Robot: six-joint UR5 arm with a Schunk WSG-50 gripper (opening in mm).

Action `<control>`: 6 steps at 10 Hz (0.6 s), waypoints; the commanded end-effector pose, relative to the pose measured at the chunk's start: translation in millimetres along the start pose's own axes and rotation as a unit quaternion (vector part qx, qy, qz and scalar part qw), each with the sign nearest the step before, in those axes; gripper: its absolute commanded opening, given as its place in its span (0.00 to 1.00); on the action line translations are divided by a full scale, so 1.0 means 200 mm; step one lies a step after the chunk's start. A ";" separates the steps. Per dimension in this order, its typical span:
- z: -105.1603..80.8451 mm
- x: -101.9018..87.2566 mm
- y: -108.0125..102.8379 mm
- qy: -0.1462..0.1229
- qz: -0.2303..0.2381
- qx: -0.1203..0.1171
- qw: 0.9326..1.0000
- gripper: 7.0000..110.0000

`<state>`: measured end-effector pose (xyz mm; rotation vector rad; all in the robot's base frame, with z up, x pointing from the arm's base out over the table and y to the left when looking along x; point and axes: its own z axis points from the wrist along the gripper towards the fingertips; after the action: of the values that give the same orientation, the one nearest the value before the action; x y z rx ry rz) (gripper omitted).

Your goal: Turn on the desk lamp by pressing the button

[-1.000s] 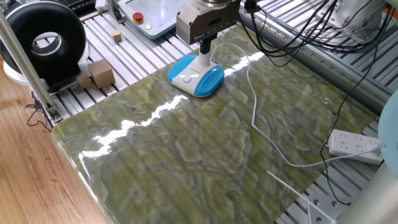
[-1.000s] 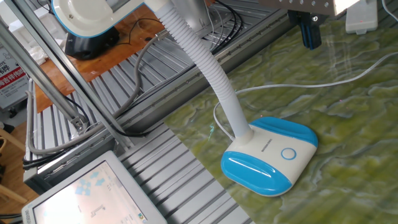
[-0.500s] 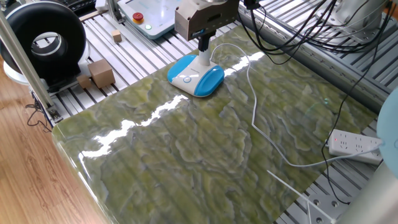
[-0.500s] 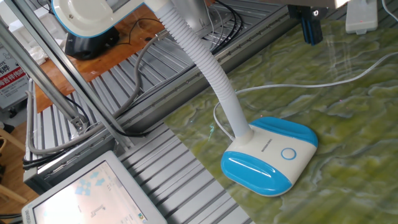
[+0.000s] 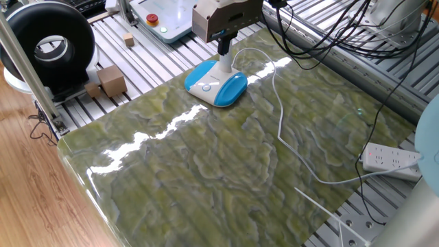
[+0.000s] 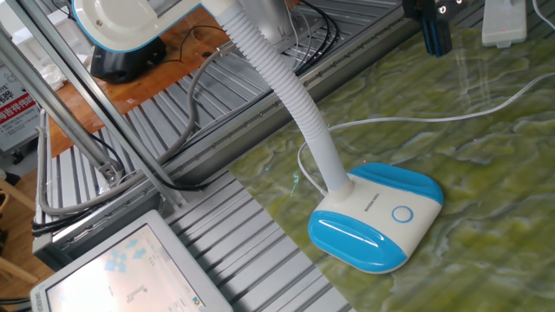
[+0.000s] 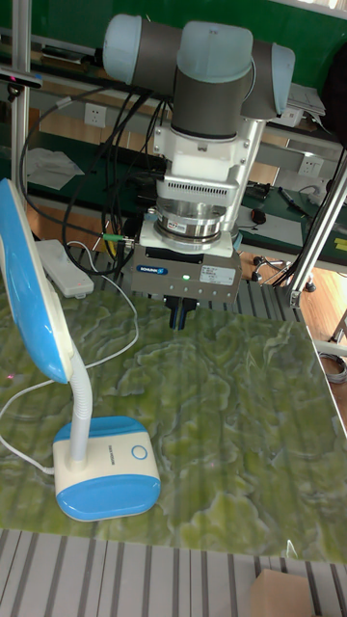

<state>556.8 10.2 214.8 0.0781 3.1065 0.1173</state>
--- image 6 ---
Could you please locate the aluminium frame post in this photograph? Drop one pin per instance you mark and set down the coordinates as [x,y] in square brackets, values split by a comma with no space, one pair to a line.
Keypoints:
[108,108]
[56,104]

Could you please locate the wooden chair frame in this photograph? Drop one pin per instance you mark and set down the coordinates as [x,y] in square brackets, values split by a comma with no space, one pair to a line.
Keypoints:
[19,273]

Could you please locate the blue and white desk lamp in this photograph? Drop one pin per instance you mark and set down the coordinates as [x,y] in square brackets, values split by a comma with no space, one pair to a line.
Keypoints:
[377,225]

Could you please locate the white crumpled tissue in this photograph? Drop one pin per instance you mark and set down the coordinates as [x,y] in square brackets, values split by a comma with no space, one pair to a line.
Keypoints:
[54,74]

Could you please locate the green marble pattern mat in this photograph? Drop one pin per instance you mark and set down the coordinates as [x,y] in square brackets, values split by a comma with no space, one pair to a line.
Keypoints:
[477,216]

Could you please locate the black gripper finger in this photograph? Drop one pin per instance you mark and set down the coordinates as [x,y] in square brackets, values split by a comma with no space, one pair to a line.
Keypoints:
[424,17]
[441,34]

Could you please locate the grey teach pendant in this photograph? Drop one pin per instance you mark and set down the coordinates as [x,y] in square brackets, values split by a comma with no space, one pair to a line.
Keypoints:
[130,268]

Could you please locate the white sign with red band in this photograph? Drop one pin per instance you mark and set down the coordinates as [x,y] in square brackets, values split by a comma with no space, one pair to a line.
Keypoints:
[15,108]

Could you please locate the white power strip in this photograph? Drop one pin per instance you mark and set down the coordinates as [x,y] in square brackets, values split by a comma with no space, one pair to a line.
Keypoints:
[503,24]

